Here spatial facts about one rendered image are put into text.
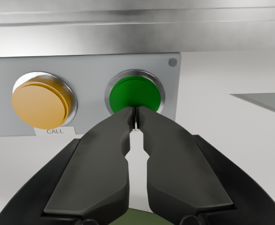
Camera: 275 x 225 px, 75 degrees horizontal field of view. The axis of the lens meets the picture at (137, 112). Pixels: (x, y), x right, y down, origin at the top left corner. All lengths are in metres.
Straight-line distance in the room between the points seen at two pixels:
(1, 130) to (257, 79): 0.30
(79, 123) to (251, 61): 0.22
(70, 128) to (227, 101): 0.22
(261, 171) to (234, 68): 0.22
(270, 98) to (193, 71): 1.30
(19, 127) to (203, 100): 0.22
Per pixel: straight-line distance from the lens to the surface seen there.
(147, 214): 0.44
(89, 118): 0.16
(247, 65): 0.28
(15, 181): 0.42
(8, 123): 0.19
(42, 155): 0.35
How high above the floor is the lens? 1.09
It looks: 60 degrees down
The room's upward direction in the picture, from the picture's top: 177 degrees clockwise
